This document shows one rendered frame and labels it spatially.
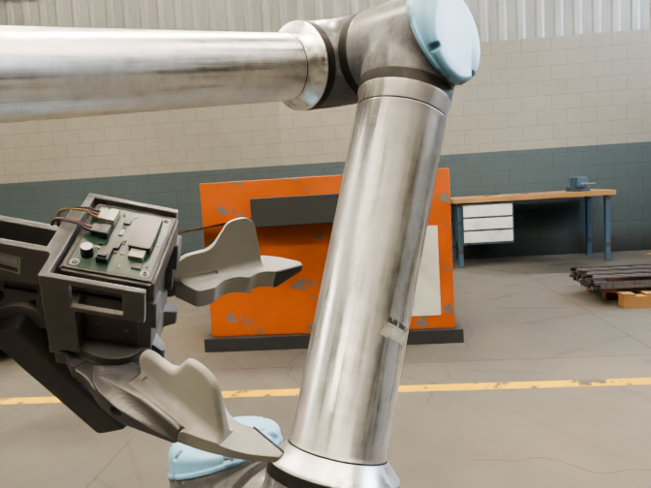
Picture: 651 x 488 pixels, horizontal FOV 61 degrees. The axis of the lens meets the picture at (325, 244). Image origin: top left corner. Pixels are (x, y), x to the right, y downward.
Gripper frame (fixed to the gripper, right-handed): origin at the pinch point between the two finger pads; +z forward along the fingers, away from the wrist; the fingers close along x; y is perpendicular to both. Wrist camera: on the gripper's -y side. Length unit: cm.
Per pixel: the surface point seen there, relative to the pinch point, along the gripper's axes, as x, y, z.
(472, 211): 553, -351, 251
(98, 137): 693, -446, -268
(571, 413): 135, -180, 159
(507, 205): 556, -334, 291
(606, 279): 329, -245, 290
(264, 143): 680, -392, -26
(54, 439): 123, -251, -87
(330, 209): 285, -196, 38
